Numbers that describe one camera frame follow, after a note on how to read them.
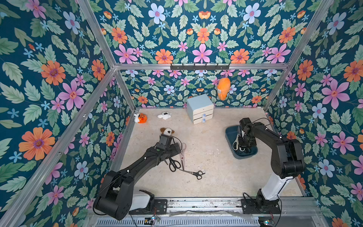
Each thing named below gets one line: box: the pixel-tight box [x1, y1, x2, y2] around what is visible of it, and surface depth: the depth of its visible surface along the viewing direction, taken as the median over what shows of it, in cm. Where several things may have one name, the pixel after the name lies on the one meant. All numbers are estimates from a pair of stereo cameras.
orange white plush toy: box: [133, 113, 148, 124], surface depth 110 cm
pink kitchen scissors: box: [179, 142, 187, 172], surface depth 95 cm
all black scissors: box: [168, 157, 182, 173], surface depth 90 cm
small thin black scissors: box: [179, 169, 206, 181], surface depth 87 cm
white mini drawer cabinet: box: [186, 93, 215, 125], surface depth 107 cm
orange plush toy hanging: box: [216, 77, 232, 101], surface depth 100 cm
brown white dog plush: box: [160, 127, 175, 136], surface depth 104 cm
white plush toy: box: [156, 111, 172, 121], surface depth 113 cm
